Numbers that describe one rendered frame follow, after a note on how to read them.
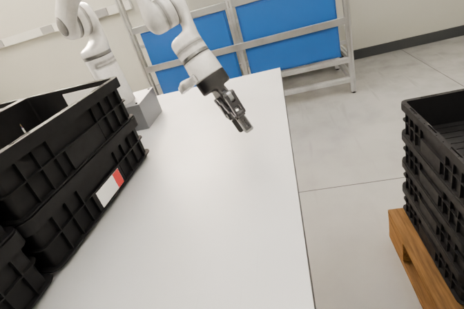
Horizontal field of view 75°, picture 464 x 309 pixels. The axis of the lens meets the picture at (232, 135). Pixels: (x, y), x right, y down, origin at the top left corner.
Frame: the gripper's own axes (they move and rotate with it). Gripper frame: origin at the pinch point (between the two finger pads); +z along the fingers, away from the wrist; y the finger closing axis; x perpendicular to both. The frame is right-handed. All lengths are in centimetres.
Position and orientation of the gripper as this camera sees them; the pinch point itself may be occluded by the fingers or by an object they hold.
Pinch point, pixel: (243, 125)
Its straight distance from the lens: 72.7
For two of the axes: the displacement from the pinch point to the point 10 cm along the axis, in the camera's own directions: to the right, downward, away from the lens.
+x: -8.0, 5.8, -1.6
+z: 5.6, 8.1, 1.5
